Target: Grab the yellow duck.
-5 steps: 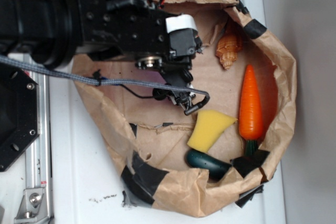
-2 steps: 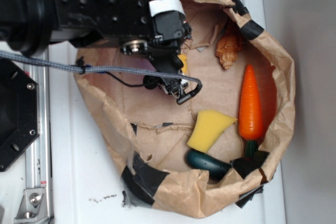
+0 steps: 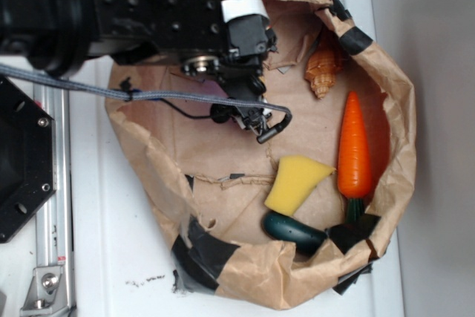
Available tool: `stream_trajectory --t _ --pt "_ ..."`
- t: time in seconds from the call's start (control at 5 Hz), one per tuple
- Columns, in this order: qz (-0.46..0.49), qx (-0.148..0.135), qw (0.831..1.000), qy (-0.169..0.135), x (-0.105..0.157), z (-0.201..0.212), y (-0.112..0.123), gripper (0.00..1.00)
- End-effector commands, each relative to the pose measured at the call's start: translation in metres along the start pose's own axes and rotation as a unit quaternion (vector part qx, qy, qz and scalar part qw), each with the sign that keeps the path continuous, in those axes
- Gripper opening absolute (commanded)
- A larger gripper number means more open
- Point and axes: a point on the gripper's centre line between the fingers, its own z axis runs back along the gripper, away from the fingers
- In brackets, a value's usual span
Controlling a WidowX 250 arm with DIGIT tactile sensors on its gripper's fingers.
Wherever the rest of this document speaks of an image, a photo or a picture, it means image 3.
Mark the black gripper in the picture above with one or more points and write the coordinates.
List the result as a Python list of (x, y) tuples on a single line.
[(226, 40)]

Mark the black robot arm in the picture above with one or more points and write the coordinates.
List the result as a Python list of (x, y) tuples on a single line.
[(55, 36)]

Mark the tan conch seashell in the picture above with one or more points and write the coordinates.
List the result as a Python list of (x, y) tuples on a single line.
[(324, 64)]

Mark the brown paper bag basin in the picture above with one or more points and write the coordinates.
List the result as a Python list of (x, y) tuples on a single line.
[(207, 183)]

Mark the yellow sponge piece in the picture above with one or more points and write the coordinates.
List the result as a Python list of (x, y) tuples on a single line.
[(296, 179)]

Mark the orange toy carrot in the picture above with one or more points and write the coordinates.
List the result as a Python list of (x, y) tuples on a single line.
[(354, 167)]

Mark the dark green toy cucumber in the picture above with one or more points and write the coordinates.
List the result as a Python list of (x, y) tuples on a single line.
[(283, 228)]

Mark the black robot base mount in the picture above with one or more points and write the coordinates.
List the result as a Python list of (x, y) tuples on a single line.
[(27, 178)]

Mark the aluminium frame rail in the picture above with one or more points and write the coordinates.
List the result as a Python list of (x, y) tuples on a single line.
[(54, 222)]

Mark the metal corner bracket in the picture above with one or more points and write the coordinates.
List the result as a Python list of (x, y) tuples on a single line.
[(47, 294)]

